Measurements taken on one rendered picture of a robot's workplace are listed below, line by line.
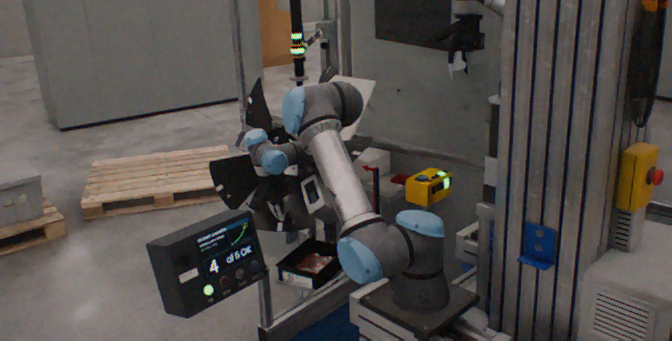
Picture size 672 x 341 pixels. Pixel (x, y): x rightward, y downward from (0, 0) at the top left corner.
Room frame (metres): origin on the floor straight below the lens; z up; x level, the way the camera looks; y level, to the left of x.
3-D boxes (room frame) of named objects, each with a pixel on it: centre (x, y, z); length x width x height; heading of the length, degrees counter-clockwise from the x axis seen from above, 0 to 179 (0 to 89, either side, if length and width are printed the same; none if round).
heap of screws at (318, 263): (1.89, 0.10, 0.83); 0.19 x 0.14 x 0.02; 150
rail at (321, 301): (1.83, -0.07, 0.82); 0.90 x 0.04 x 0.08; 136
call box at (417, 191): (2.12, -0.35, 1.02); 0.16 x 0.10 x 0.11; 136
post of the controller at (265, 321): (1.52, 0.22, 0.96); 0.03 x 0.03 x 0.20; 46
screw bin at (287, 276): (1.90, 0.09, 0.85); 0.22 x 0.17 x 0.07; 150
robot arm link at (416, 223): (1.35, -0.20, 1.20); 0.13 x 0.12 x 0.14; 118
